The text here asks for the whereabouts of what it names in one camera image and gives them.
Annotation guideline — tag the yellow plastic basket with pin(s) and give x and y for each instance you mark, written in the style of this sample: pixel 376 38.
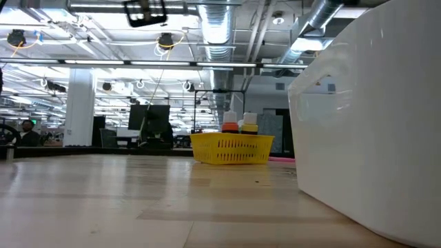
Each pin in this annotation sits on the yellow plastic basket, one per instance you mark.
pixel 255 148

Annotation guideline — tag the black background rig frame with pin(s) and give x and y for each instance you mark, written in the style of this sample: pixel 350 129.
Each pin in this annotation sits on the black background rig frame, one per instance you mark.
pixel 220 91

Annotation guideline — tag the yellow paint bottle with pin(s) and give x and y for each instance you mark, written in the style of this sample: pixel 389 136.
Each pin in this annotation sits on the yellow paint bottle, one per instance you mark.
pixel 249 129

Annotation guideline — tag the person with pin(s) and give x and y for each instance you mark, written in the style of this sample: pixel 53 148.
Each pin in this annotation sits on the person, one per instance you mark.
pixel 30 137

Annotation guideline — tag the gray office chair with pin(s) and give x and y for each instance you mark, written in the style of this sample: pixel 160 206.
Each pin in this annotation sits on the gray office chair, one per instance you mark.
pixel 108 137

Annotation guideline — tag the white plastic bin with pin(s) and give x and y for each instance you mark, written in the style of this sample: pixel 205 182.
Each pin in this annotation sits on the white plastic bin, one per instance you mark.
pixel 379 137

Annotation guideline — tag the black computer monitor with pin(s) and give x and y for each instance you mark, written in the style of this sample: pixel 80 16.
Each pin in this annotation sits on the black computer monitor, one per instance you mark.
pixel 148 115

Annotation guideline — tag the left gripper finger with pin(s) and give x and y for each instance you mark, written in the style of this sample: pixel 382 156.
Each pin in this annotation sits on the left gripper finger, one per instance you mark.
pixel 129 13
pixel 162 12

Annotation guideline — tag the small silver post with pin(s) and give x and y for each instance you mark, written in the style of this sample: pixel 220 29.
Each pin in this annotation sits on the small silver post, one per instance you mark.
pixel 10 153

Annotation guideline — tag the orange paint bottle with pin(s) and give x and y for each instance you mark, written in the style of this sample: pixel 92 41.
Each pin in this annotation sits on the orange paint bottle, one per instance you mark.
pixel 230 128

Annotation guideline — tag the black cabinet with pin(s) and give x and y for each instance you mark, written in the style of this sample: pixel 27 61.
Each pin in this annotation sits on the black cabinet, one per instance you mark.
pixel 98 131

